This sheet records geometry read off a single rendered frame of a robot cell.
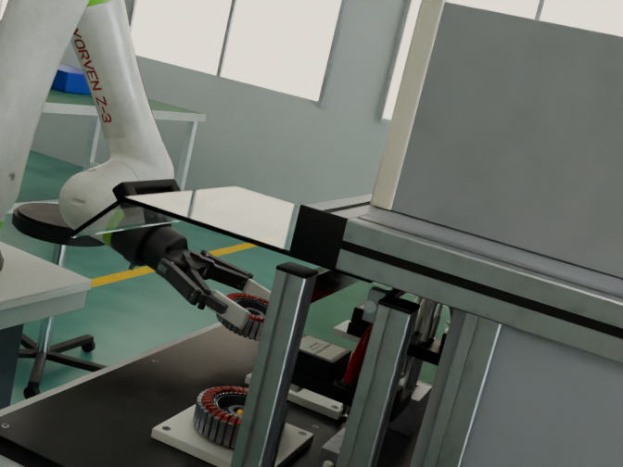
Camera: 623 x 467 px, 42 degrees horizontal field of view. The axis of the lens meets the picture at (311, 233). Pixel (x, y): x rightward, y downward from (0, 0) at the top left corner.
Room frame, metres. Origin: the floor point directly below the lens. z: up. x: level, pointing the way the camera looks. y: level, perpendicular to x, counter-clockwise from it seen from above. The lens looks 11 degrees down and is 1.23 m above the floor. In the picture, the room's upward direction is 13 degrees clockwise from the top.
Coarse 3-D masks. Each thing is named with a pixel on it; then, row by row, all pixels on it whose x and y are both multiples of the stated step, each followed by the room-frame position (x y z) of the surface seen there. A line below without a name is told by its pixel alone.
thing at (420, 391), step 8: (400, 384) 1.12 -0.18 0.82; (416, 392) 1.11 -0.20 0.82; (424, 392) 1.11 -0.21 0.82; (416, 400) 1.07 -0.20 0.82; (424, 400) 1.11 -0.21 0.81; (408, 408) 1.08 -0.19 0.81; (416, 408) 1.07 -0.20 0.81; (424, 408) 1.13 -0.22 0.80; (400, 416) 1.08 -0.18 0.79; (408, 416) 1.08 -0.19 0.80; (416, 416) 1.09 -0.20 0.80; (392, 424) 1.08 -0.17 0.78; (400, 424) 1.08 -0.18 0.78; (408, 424) 1.07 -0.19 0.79; (416, 424) 1.11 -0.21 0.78; (400, 432) 1.08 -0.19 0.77; (408, 432) 1.07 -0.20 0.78
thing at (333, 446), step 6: (342, 432) 0.92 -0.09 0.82; (336, 438) 0.89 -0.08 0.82; (342, 438) 0.90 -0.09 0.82; (324, 444) 0.87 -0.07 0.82; (330, 444) 0.88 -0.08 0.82; (336, 444) 0.88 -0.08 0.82; (324, 450) 0.86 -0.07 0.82; (330, 450) 0.86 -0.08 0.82; (336, 450) 0.86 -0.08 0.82; (324, 456) 0.86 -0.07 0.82; (330, 456) 0.86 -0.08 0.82; (336, 456) 0.86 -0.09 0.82; (318, 462) 0.86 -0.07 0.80; (336, 462) 0.86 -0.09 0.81
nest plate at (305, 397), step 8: (248, 376) 1.12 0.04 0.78; (248, 384) 1.12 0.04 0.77; (288, 392) 1.10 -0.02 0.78; (296, 392) 1.11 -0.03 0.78; (304, 392) 1.11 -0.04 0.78; (312, 392) 1.12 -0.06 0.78; (296, 400) 1.09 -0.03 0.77; (304, 400) 1.09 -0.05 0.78; (312, 400) 1.09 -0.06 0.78; (320, 400) 1.10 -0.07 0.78; (328, 400) 1.10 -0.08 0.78; (312, 408) 1.08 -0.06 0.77; (320, 408) 1.08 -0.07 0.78; (328, 408) 1.08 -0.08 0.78; (336, 408) 1.08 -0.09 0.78; (328, 416) 1.08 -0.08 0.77; (336, 416) 1.07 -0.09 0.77
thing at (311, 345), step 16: (304, 336) 0.94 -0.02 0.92; (304, 352) 0.89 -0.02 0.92; (320, 352) 0.90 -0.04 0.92; (336, 352) 0.91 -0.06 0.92; (304, 368) 0.88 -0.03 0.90; (320, 368) 0.88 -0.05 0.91; (336, 368) 0.89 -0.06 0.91; (304, 384) 0.88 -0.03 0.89; (320, 384) 0.87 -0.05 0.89; (336, 384) 0.87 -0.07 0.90; (336, 400) 0.87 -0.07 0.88; (352, 400) 0.86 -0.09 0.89; (400, 400) 0.87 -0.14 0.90
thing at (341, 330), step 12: (360, 312) 1.12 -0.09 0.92; (348, 324) 1.16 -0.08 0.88; (360, 324) 1.12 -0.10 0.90; (348, 336) 1.12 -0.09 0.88; (360, 336) 1.11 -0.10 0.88; (420, 336) 1.13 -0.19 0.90; (408, 348) 1.09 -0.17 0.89; (420, 348) 1.08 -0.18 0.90; (432, 348) 1.09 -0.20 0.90; (420, 360) 1.13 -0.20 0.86; (432, 360) 1.07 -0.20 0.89; (408, 372) 1.09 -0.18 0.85; (408, 384) 1.09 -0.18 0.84
